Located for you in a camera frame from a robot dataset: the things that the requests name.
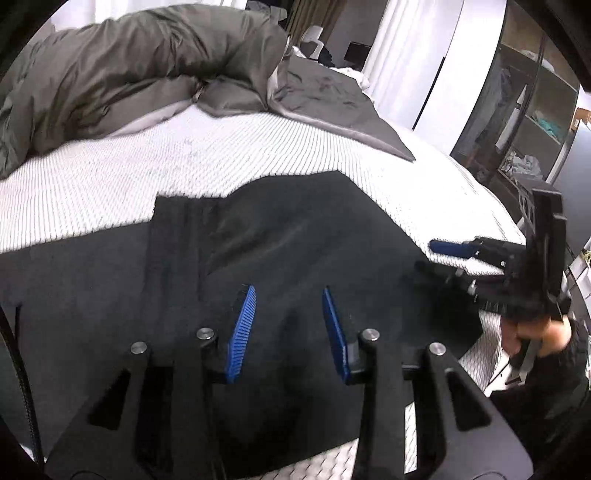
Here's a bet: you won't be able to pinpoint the grey flat panel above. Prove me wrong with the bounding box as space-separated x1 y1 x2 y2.
549 134 591 259

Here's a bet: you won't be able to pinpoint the white curtain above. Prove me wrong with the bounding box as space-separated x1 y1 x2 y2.
362 0 462 93

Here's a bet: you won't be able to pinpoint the white striped mattress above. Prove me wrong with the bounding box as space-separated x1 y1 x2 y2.
0 92 527 480

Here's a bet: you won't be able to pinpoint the white crumpled cloth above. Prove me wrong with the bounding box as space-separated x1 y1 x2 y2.
332 67 372 89

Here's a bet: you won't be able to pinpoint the person's right hand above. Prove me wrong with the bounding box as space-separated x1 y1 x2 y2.
501 318 574 368

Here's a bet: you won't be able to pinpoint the tan curtain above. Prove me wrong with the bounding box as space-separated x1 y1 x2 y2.
288 0 348 42

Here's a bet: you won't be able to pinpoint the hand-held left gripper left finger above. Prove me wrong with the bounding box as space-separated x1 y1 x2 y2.
44 284 258 480

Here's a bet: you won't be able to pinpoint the dark open wardrobe shelving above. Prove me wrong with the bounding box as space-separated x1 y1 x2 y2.
450 0 591 217

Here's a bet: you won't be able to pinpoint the olive grey puffy duvet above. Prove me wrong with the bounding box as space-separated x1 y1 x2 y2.
0 4 289 181

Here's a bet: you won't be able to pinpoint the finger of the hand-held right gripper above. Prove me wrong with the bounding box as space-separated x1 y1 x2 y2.
428 235 523 269
414 261 507 315

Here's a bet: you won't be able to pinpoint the black pants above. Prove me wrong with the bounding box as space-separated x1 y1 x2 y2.
0 170 485 480

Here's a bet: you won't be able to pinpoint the black cable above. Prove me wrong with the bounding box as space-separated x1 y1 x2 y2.
0 305 44 462

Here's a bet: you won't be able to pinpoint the grey flat blanket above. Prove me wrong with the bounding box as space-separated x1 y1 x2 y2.
268 55 416 162

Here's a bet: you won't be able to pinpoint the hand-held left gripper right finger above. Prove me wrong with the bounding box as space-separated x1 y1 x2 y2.
322 286 532 480

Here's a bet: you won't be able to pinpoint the person's right forearm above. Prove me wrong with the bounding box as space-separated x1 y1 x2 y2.
489 318 591 480

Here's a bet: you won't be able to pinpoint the white chair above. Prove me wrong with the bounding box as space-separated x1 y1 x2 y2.
300 25 327 59

